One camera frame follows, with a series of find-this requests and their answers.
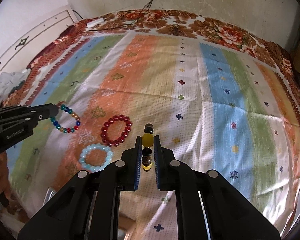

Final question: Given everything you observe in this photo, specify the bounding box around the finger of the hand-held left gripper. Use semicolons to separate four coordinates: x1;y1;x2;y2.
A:
0;112;58;133
0;103;58;120

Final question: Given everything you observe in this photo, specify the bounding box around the clear plastic bag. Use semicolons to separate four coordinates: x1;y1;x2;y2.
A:
0;69;32;98

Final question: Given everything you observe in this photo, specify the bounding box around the yellow and black bead bracelet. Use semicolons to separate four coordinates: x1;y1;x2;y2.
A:
141;123;155;173

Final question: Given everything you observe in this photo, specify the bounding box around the white headboard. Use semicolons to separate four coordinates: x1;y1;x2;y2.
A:
0;4;77;88

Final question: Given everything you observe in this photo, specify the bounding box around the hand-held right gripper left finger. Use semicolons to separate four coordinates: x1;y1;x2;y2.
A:
17;135;143;240

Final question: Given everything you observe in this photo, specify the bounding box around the multicolour glass bead bracelet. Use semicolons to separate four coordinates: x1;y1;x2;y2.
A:
50;102;81;134

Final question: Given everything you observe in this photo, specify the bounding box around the dark red bead bracelet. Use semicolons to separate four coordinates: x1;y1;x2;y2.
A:
101;114;133;147

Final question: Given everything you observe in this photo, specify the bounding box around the striped patterned cloth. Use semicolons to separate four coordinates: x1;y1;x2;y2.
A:
9;31;300;240

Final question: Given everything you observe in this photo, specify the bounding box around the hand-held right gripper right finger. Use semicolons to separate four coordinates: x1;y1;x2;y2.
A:
152;134;282;240

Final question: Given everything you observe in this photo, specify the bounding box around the light blue bead bracelet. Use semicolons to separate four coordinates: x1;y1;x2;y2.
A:
80;143;114;172

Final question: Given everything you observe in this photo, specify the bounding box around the silver metal tin box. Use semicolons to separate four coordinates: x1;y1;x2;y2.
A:
44;187;58;205

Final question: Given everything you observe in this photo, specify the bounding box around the small black cord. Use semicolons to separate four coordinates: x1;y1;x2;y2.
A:
169;24;183;35

